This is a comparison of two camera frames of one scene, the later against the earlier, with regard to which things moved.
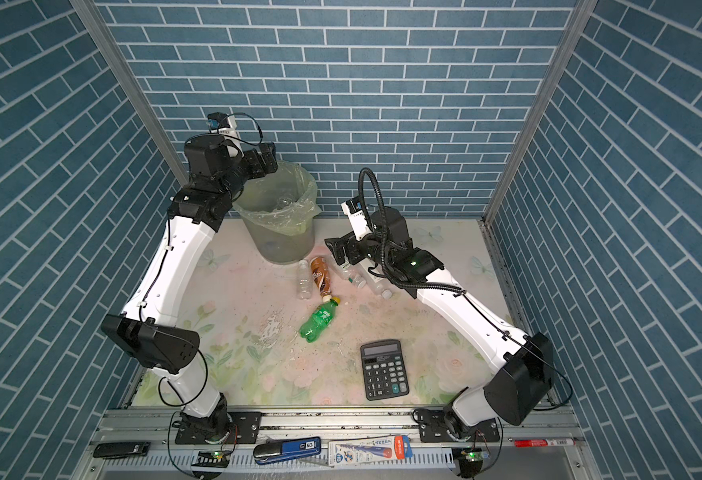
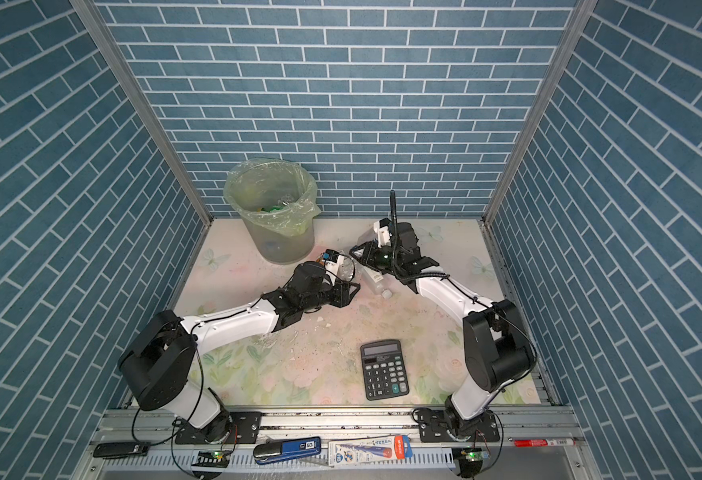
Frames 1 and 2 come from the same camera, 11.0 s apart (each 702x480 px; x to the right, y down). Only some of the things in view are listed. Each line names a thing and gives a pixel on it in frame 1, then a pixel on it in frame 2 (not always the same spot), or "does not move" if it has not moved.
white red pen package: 356,451 does not move
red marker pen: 544,442 does not move
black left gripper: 258,170 -> 342,296
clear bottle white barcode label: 379,284 does not move
